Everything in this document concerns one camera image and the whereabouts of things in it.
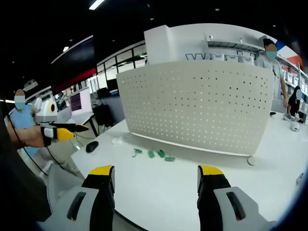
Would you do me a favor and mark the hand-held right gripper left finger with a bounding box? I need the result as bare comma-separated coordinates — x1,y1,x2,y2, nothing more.
37,165,116,231

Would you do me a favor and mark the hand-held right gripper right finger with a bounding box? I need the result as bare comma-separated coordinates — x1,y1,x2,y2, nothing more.
196,165,277,231

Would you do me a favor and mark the white perforated mounting plate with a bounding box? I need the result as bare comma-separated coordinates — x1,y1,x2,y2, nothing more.
116,60,275,167

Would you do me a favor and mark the white side desk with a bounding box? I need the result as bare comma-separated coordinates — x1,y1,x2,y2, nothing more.
64,113,99,138

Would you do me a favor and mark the open laptop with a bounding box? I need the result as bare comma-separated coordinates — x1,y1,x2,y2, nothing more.
64,87,94,123

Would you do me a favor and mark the black computer mouse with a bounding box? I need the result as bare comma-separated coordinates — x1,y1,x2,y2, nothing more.
86,141,100,153

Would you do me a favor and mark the grey mesh office chair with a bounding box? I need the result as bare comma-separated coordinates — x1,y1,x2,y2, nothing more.
46,166,85,215

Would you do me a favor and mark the grey equipment cabinet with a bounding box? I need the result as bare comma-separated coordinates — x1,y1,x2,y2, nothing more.
101,96,126,126

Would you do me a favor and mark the black monitor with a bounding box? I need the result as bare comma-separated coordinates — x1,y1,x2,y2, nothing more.
105,78,119,93

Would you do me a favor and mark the person's dark clothing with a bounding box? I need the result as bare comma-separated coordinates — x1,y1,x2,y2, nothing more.
0,103,52,222

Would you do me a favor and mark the white device on table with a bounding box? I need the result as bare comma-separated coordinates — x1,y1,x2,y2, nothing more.
282,112,301,132

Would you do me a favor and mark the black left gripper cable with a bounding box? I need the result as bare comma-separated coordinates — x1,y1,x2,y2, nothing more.
7,113,49,176

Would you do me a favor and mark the large dark wall screen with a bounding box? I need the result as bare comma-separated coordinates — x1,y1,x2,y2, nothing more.
50,36,97,94

